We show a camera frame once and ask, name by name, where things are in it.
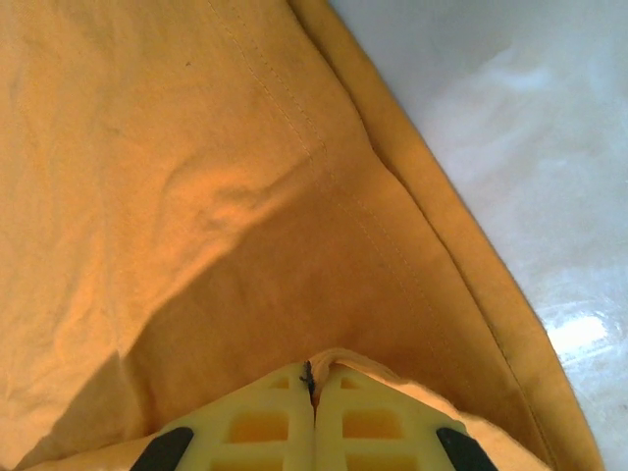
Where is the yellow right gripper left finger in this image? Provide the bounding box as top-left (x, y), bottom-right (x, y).
top-left (131, 361), bottom-right (315, 471)

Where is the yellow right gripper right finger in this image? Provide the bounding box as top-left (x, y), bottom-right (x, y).
top-left (313, 362), bottom-right (497, 471)

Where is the orange t-shirt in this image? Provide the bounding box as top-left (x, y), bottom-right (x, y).
top-left (0, 0), bottom-right (607, 471)

